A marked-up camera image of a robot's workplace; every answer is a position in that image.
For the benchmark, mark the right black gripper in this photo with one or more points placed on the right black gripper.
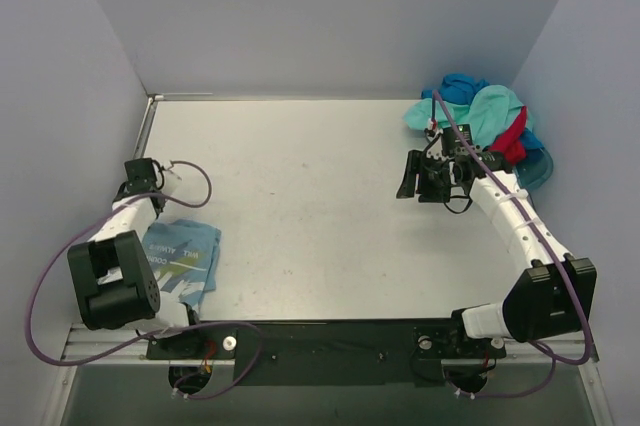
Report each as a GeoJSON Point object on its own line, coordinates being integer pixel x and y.
{"type": "Point", "coordinates": [427, 178]}

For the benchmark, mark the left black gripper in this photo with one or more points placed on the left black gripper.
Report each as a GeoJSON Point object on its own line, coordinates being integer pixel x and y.
{"type": "Point", "coordinates": [138, 172]}

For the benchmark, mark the light blue printed t-shirt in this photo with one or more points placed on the light blue printed t-shirt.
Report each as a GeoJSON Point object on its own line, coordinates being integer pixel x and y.
{"type": "Point", "coordinates": [183, 256]}

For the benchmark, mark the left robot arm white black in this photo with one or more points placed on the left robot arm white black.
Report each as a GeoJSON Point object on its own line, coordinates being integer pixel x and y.
{"type": "Point", "coordinates": [113, 280]}

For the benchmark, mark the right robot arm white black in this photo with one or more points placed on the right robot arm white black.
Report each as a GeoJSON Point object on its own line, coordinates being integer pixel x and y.
{"type": "Point", "coordinates": [554, 290]}

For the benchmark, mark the royal blue t-shirt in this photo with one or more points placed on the royal blue t-shirt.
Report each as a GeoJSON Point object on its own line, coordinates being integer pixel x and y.
{"type": "Point", "coordinates": [463, 86]}

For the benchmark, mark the red t-shirt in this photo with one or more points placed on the red t-shirt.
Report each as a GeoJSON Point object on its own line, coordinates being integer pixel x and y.
{"type": "Point", "coordinates": [509, 143]}

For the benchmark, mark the translucent teal plastic basket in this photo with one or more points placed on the translucent teal plastic basket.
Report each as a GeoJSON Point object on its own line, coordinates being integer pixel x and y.
{"type": "Point", "coordinates": [535, 169]}

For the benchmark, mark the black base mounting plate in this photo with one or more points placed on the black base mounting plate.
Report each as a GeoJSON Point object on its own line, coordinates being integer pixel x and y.
{"type": "Point", "coordinates": [335, 352]}

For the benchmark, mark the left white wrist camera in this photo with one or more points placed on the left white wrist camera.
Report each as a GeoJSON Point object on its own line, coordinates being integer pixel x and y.
{"type": "Point", "coordinates": [171, 179]}

